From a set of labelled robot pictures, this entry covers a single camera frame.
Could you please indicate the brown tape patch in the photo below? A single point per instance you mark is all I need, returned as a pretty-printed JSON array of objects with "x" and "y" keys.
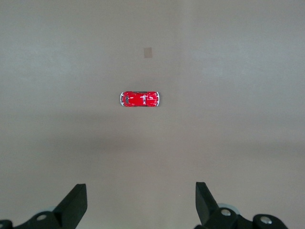
[{"x": 148, "y": 52}]

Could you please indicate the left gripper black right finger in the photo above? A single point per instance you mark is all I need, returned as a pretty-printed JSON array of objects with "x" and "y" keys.
[{"x": 209, "y": 210}]

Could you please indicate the red beetle toy car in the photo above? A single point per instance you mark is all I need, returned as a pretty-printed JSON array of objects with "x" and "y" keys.
[{"x": 139, "y": 99}]

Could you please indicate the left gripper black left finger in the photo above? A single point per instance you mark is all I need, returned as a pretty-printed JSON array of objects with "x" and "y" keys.
[{"x": 69, "y": 210}]

